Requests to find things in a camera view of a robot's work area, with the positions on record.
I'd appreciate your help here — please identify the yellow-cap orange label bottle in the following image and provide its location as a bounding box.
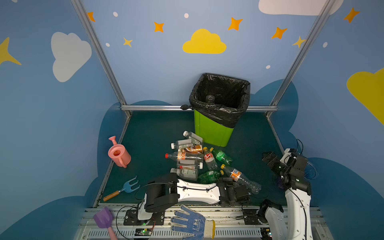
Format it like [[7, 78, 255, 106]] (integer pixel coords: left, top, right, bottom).
[[221, 164, 262, 195]]

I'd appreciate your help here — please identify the green sprite bottle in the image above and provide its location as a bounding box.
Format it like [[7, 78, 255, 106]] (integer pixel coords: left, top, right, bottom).
[[210, 148, 233, 166]]

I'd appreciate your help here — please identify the white-cap green label bottle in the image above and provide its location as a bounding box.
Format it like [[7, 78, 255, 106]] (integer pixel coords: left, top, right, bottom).
[[170, 168, 199, 181]]

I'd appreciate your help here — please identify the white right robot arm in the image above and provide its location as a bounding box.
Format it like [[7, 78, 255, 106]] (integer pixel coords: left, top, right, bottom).
[[257, 149, 314, 240]]

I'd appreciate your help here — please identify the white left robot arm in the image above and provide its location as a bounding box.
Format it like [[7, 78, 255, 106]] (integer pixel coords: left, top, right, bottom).
[[136, 173, 250, 221]]

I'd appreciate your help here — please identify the green plastic trash bin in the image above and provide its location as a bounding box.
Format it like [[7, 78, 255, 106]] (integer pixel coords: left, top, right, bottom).
[[194, 110, 234, 147]]

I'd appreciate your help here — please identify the black bin liner bag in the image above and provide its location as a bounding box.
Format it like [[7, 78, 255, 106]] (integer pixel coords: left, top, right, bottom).
[[180, 73, 251, 128]]

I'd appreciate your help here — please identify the crushed green bottle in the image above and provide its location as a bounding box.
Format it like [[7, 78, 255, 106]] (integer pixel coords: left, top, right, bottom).
[[198, 170, 224, 185]]

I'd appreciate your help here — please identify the yellow-cap red label bottle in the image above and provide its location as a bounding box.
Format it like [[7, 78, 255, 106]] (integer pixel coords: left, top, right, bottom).
[[203, 147, 219, 171]]

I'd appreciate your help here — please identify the blue dotted work glove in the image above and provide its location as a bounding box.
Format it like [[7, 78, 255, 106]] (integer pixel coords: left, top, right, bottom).
[[171, 205, 216, 240]]

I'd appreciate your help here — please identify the brown coffee bottle middle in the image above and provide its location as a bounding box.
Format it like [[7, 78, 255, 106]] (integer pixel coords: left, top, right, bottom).
[[180, 145, 203, 154]]

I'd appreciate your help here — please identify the red-cap orange tea bottle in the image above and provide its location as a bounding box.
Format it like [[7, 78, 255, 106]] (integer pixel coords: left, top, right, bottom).
[[165, 152, 204, 162]]

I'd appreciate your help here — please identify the clear square white-cap bottle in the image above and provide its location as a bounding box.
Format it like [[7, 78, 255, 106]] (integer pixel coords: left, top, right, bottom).
[[183, 131, 204, 145]]

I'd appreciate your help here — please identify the clear flat white-cap bottle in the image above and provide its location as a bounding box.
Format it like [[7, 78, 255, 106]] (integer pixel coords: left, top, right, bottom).
[[171, 139, 194, 151]]

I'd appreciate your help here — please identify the blue plastic toy fork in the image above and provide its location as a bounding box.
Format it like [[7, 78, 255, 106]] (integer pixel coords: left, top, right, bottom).
[[103, 176, 141, 202]]

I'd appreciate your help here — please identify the pink watering can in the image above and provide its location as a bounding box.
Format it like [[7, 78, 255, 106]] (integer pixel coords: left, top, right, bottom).
[[108, 136, 132, 168]]

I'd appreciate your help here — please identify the purple toy shovel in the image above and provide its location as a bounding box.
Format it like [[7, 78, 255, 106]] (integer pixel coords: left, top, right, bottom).
[[93, 207, 118, 240]]

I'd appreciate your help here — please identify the aluminium back frame rail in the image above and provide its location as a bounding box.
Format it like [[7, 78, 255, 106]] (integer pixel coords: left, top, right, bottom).
[[121, 104, 279, 113]]

